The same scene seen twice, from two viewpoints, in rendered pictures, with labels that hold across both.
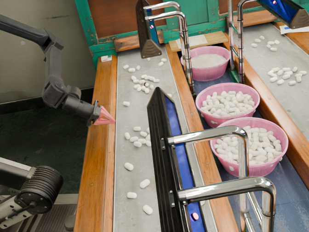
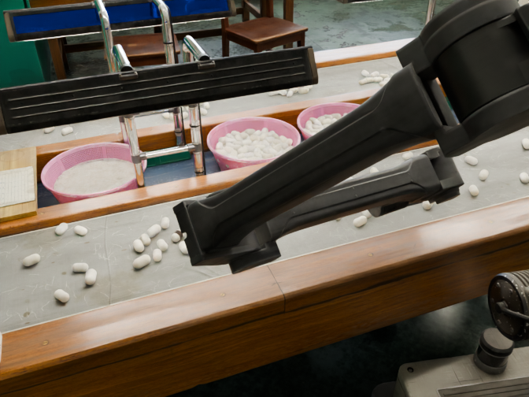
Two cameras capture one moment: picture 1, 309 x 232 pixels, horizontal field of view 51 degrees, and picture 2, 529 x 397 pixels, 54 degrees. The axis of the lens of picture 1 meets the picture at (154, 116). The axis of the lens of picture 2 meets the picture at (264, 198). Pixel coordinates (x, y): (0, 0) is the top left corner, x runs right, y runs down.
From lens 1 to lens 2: 1.86 m
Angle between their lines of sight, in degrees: 86
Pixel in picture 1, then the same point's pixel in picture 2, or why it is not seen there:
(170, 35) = not seen: outside the picture
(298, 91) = (225, 105)
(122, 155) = (405, 220)
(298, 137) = (327, 99)
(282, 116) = (290, 106)
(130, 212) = (494, 190)
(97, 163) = (447, 228)
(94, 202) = (516, 210)
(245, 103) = (248, 135)
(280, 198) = not seen: hidden behind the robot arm
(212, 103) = (253, 156)
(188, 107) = not seen: hidden behind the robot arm
